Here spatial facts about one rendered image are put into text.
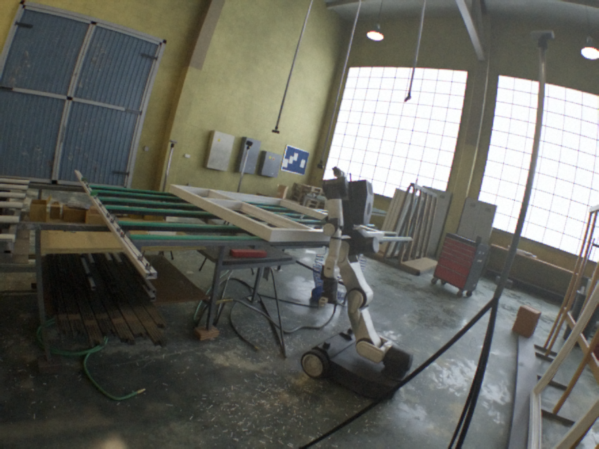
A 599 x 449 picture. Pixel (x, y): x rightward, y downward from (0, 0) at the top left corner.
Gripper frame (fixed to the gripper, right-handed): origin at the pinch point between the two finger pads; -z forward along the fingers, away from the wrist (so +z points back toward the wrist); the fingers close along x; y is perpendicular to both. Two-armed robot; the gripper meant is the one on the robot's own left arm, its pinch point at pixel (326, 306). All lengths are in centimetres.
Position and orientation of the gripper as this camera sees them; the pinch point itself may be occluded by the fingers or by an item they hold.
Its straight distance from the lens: 194.0
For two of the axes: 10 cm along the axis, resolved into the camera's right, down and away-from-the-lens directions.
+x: -8.9, -1.1, 4.4
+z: 1.1, -9.9, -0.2
